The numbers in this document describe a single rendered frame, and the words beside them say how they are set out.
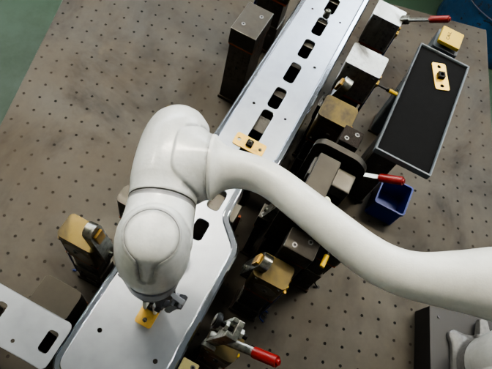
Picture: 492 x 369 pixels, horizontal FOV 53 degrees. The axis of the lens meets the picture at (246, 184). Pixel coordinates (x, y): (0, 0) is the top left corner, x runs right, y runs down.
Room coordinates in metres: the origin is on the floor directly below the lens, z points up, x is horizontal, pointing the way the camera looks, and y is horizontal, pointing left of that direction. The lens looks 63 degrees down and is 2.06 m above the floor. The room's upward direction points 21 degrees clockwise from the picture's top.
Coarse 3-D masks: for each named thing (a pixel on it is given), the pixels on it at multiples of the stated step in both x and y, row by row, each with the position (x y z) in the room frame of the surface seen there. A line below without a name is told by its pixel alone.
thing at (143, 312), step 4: (152, 304) 0.19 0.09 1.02; (148, 308) 0.18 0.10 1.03; (140, 312) 0.17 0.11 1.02; (144, 312) 0.17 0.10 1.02; (148, 312) 0.17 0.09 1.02; (152, 312) 0.18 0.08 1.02; (136, 316) 0.16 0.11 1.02; (140, 316) 0.16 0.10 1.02; (144, 316) 0.16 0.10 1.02; (148, 316) 0.17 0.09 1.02; (152, 316) 0.17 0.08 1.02; (156, 316) 0.17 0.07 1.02; (136, 320) 0.15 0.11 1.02; (140, 320) 0.15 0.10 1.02; (148, 320) 0.16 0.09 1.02; (152, 320) 0.16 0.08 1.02; (144, 324) 0.15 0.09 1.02; (148, 324) 0.15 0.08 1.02; (152, 324) 0.15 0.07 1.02; (148, 328) 0.14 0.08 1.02
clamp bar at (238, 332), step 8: (216, 320) 0.17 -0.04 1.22; (232, 320) 0.18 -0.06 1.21; (240, 320) 0.18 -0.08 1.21; (216, 328) 0.18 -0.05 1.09; (224, 328) 0.16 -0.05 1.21; (232, 328) 0.17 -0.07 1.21; (240, 328) 0.17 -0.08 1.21; (216, 336) 0.16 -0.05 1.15; (224, 336) 0.15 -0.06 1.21; (232, 336) 0.15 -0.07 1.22; (240, 336) 0.16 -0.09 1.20; (216, 344) 0.15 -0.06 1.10; (224, 344) 0.15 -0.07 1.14
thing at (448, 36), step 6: (444, 30) 1.11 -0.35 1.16; (450, 30) 1.11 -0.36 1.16; (444, 36) 1.08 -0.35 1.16; (450, 36) 1.09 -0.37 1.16; (456, 36) 1.10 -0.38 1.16; (462, 36) 1.11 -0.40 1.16; (438, 42) 1.07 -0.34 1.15; (444, 42) 1.06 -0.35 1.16; (450, 42) 1.07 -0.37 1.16; (456, 42) 1.08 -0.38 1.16; (450, 48) 1.06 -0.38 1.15; (456, 48) 1.06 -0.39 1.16
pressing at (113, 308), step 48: (288, 48) 1.00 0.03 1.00; (336, 48) 1.06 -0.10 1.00; (240, 96) 0.78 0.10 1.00; (288, 96) 0.84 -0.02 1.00; (288, 144) 0.69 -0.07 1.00; (240, 192) 0.51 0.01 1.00; (192, 288) 0.26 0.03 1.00; (96, 336) 0.10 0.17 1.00; (144, 336) 0.13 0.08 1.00; (192, 336) 0.16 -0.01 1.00
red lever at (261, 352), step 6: (210, 336) 0.17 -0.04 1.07; (240, 342) 0.17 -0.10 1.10; (234, 348) 0.16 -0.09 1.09; (240, 348) 0.16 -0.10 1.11; (246, 348) 0.16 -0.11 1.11; (252, 348) 0.16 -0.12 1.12; (258, 348) 0.17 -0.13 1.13; (252, 354) 0.15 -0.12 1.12; (258, 354) 0.16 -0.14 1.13; (264, 354) 0.16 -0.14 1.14; (270, 354) 0.16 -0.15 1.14; (258, 360) 0.15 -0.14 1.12; (264, 360) 0.15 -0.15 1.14; (270, 360) 0.15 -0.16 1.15; (276, 360) 0.15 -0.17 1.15; (276, 366) 0.15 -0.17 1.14
